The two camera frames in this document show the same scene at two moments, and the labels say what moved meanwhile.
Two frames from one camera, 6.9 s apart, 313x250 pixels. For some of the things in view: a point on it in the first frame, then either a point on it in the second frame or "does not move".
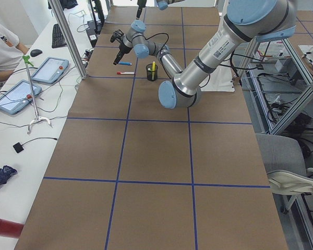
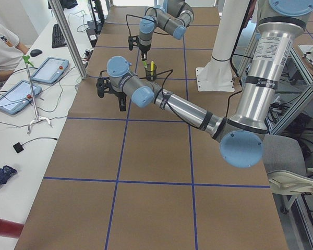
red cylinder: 0,227 does not move
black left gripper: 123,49 -> 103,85
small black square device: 18,147 does not move
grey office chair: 285,165 does not move
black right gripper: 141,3 -> 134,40
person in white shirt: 4,57 does not move
